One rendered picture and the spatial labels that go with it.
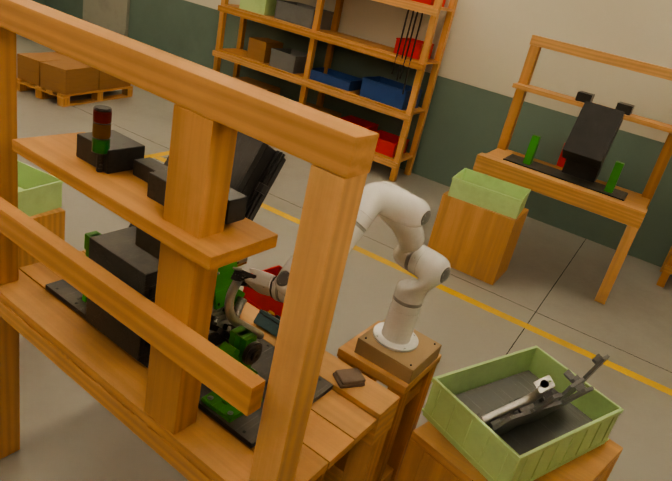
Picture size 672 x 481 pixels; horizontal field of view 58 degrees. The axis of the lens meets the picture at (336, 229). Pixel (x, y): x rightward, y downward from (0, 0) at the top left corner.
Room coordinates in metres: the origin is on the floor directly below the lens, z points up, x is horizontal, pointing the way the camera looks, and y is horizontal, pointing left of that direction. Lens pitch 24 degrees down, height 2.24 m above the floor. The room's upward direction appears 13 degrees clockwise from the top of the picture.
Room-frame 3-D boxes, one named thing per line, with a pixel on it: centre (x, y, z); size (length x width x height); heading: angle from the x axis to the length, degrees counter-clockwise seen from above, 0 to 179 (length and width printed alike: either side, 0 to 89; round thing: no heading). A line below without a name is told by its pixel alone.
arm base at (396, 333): (2.10, -0.34, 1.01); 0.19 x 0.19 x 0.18
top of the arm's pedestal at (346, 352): (2.10, -0.33, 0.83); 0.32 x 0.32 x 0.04; 60
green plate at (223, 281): (1.86, 0.37, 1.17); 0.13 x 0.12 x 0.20; 59
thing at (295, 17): (7.79, 0.69, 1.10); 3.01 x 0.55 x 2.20; 63
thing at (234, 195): (1.50, 0.33, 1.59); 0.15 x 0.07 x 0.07; 59
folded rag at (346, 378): (1.78, -0.16, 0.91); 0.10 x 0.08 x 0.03; 117
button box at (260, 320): (2.00, 0.15, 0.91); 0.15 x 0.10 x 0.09; 59
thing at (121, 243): (1.78, 0.63, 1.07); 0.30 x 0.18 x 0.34; 59
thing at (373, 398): (2.08, 0.32, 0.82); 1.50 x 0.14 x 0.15; 59
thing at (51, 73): (7.60, 3.70, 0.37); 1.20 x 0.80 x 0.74; 161
